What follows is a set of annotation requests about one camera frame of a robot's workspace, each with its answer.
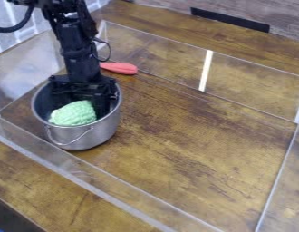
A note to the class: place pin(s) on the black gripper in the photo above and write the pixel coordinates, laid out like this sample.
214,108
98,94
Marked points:
85,83

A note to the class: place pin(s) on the green bumpy toy vegetable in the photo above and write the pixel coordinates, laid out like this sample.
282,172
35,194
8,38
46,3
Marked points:
77,113

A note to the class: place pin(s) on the silver metal pot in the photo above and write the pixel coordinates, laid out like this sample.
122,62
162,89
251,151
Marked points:
81,137

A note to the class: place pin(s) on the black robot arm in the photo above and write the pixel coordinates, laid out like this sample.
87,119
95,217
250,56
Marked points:
74,26

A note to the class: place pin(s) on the red handled metal spatula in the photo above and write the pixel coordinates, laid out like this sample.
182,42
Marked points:
123,68

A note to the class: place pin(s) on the clear acrylic corner bracket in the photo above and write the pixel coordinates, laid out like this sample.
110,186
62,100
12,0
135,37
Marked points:
102,35

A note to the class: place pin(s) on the clear acrylic barrier wall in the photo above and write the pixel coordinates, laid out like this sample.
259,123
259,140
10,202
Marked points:
203,159

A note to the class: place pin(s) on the black wall strip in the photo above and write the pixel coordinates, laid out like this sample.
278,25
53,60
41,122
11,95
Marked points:
230,20

